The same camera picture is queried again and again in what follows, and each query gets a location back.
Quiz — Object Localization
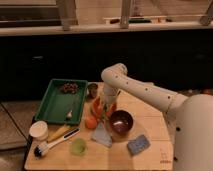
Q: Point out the dark maroon bowl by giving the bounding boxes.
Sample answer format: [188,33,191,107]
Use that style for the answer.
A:
[109,110,133,135]

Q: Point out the grey cloth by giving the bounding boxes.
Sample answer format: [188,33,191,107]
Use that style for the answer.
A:
[91,122,112,148]

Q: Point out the white dish brush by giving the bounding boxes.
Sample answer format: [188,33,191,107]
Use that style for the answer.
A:
[34,128,80,158]

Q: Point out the orange red bowl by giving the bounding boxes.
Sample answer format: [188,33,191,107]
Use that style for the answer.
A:
[91,96,117,118]

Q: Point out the white cup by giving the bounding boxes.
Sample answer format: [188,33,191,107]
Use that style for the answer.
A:
[29,121,48,140]

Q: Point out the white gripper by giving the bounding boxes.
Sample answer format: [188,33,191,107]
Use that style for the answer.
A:
[103,84,119,105]

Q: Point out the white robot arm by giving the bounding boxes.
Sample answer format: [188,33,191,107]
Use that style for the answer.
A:
[101,63,213,171]

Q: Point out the orange tomato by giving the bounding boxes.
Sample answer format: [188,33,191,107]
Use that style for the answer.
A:
[85,116,97,129]

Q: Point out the blue sponge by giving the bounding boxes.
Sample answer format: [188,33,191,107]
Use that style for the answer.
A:
[127,135,150,156]

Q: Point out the garlic bulb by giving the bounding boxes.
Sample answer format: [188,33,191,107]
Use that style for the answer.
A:
[66,110,72,120]

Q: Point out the green pepper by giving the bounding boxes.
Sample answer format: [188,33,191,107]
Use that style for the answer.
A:
[102,103,108,117]

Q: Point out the green plastic tray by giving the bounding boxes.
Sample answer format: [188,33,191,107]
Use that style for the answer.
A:
[35,79,88,125]

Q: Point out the yellow corn cob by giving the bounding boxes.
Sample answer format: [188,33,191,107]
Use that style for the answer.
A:
[47,125,70,142]

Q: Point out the small metal cup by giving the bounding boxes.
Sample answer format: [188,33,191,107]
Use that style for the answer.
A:
[88,83,98,98]

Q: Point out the light green lime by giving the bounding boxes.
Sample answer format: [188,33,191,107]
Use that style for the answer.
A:
[70,138,86,156]

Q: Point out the dark grape bunch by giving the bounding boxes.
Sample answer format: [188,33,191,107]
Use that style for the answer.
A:
[60,83,78,94]

